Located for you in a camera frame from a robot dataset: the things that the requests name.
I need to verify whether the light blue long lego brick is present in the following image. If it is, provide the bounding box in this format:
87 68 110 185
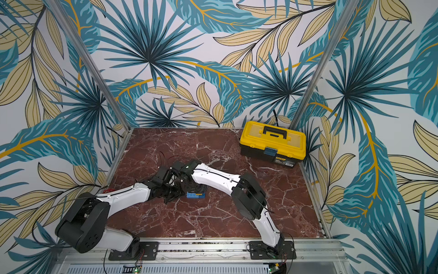
186 192 205 199

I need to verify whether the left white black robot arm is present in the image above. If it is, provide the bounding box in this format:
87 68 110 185
55 167 184 258

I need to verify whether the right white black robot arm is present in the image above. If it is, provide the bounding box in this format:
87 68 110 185
171 160 284 253

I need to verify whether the yellow black toolbox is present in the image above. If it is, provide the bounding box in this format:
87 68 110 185
240 121 307 167

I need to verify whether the aluminium left table rail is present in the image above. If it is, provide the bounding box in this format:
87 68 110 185
106 128 134 187

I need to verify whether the aluminium table rail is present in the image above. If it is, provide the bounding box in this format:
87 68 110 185
299 163 333 239
106 128 134 187

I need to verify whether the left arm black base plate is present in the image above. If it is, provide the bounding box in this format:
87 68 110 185
108 242 159 261

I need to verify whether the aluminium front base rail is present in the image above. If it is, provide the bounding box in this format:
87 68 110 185
52 238 353 274

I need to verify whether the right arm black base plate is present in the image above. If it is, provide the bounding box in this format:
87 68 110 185
247 241 297 260

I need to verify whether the aluminium left corner post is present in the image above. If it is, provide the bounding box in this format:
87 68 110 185
46 0 131 131

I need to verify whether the aluminium corner post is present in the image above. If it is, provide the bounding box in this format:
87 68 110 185
289 0 359 130
46 0 131 131

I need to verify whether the aluminium right table rail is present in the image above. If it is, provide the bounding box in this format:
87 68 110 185
299 163 333 239

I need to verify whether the aluminium right corner post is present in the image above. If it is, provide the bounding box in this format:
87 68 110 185
289 0 359 130

